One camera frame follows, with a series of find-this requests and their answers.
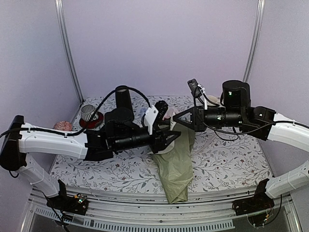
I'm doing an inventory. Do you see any black tall vase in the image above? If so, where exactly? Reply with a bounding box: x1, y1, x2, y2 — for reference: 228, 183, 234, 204
115, 86, 133, 111

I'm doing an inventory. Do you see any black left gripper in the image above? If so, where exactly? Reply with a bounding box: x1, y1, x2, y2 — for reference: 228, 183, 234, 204
114, 121, 182, 154

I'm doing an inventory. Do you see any cream ceramic mug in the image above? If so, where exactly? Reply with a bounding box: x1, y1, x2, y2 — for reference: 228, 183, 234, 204
207, 95, 222, 106

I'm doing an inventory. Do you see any left aluminium post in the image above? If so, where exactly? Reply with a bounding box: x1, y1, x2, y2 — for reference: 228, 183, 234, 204
55, 0, 84, 103

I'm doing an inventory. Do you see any green paper flower bouquet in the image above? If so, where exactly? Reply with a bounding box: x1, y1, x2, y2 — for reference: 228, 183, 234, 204
148, 107, 195, 204

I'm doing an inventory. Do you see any black white striped cup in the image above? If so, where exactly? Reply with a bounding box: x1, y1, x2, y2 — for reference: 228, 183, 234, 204
81, 104, 98, 122

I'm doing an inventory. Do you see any aluminium post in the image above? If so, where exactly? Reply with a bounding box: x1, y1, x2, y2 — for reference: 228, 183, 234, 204
55, 0, 84, 103
242, 0, 266, 83

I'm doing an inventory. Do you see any right aluminium post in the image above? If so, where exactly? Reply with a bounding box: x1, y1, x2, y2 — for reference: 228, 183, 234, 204
242, 0, 266, 83

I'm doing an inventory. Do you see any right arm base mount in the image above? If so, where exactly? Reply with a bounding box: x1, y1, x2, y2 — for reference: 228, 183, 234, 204
232, 178, 282, 228

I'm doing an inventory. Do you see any red patterned bowl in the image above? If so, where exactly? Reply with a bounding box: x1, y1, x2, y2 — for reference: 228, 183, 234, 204
53, 121, 72, 131

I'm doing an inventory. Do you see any white printed ribbon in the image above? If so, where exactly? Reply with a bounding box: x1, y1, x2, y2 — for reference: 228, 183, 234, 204
195, 135, 216, 154

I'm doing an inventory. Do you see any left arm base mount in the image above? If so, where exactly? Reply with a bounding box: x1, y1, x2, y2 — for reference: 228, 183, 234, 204
46, 180, 89, 216

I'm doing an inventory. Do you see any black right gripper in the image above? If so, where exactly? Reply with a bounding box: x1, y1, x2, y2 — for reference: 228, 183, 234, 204
173, 105, 244, 132

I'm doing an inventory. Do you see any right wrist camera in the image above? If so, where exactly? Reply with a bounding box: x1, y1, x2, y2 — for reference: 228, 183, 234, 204
187, 79, 208, 110

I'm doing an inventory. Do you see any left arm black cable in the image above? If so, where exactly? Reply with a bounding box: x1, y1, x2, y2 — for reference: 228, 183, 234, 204
0, 87, 155, 141

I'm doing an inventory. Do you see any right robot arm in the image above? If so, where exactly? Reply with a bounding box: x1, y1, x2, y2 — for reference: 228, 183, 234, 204
173, 79, 309, 152

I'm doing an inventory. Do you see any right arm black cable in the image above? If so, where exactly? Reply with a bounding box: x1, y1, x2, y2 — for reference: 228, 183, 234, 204
193, 91, 244, 142

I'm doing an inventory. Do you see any aluminium frame rail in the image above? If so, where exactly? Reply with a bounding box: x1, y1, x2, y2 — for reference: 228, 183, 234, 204
21, 186, 302, 232

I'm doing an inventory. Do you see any floral patterned table mat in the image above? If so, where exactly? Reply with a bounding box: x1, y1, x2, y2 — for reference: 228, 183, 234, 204
49, 96, 272, 195

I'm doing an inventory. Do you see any red floral saucer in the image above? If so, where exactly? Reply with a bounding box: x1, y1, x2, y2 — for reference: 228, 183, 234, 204
79, 112, 104, 129

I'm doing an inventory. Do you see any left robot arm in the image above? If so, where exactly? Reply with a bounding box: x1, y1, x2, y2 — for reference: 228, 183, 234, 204
0, 106, 181, 210

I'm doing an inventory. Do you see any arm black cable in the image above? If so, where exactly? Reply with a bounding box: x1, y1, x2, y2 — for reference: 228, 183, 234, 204
193, 91, 244, 142
0, 87, 155, 141

